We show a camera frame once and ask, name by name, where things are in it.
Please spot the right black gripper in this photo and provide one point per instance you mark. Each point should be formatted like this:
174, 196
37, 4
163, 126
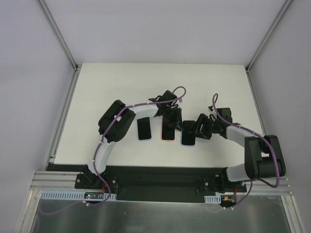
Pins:
200, 124

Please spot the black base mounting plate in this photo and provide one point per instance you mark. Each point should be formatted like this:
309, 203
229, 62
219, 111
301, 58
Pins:
160, 184

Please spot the aluminium frame post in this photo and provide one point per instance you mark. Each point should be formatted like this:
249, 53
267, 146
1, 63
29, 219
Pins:
57, 33
269, 33

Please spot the lavender phone case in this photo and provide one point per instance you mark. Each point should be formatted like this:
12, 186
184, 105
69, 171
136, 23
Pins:
145, 140

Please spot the light blue phone case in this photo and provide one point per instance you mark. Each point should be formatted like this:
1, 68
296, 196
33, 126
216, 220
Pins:
187, 139

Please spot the purple phone face down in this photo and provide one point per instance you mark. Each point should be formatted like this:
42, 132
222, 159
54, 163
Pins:
188, 126

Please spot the pink phone case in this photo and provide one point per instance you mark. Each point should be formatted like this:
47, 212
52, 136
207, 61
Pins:
162, 131

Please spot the left aluminium frame post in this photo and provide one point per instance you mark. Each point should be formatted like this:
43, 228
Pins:
57, 33

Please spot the right white cable duct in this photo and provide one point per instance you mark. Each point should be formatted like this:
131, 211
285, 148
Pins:
216, 199

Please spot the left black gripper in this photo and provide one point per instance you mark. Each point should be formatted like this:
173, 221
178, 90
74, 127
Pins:
175, 119

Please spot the white cable duct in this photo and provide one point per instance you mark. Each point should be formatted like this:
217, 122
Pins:
76, 195
216, 199

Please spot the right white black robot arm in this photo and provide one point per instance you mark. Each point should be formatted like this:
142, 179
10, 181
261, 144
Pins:
263, 158

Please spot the right aluminium frame post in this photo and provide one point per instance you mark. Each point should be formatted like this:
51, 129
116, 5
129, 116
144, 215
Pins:
269, 33

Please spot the aluminium front rail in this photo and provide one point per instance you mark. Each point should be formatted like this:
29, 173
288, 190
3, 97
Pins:
65, 181

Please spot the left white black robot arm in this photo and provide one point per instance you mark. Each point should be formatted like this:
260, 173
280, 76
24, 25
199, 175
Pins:
116, 121

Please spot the black phone pink edge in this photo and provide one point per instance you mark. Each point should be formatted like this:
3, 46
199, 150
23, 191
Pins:
144, 128

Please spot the left white cable duct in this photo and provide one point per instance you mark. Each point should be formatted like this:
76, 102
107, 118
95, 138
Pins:
76, 195

